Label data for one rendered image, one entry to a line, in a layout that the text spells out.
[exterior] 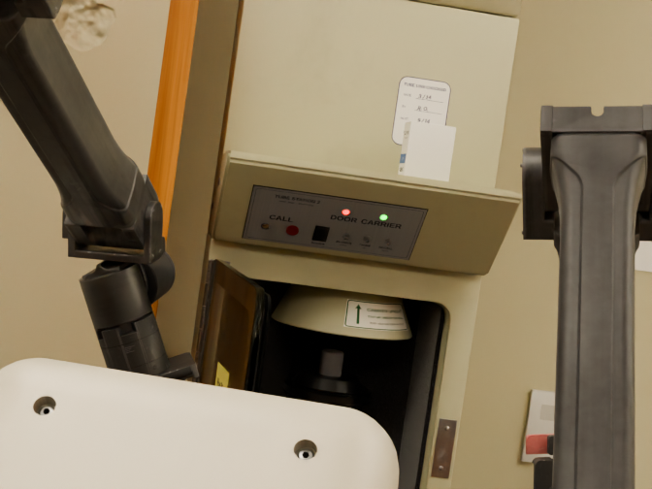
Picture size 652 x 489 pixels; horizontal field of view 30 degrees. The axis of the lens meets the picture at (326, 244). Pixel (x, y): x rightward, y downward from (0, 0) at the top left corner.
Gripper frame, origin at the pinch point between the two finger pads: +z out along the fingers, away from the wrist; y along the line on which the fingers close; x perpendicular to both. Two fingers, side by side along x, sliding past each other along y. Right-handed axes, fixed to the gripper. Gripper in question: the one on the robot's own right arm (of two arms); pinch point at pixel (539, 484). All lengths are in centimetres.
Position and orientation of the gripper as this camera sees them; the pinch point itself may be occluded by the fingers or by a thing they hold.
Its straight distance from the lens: 137.5
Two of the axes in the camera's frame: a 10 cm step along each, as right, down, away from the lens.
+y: 0.0, -10.0, -0.8
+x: -9.9, 0.1, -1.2
